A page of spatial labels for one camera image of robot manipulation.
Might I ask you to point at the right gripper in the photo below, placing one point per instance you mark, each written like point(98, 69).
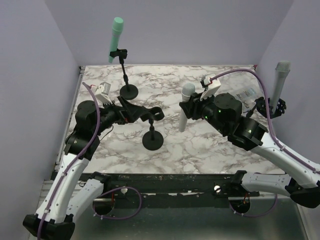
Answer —
point(191, 108)

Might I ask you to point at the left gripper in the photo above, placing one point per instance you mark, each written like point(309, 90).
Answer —
point(128, 112)

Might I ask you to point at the white microphone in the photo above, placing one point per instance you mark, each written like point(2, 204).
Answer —
point(186, 92)

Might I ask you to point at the mint green microphone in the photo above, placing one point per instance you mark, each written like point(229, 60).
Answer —
point(117, 29)

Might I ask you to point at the grey silver microphone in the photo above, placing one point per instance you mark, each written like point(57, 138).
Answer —
point(281, 72)

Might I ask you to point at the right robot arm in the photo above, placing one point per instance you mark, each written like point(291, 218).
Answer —
point(224, 113)

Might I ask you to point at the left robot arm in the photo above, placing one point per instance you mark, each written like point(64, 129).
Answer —
point(55, 218)

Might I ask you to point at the clear plastic parts box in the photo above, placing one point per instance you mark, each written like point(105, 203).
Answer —
point(248, 95)

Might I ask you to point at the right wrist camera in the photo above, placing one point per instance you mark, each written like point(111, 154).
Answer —
point(210, 86)

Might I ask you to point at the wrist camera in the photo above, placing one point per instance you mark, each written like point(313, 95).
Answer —
point(101, 92)
point(210, 86)

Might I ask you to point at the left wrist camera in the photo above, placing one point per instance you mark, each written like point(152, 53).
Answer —
point(101, 92)

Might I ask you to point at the black front mounting rail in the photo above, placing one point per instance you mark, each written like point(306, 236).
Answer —
point(168, 191)

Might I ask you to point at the aluminium extrusion frame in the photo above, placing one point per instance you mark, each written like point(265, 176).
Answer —
point(46, 186)

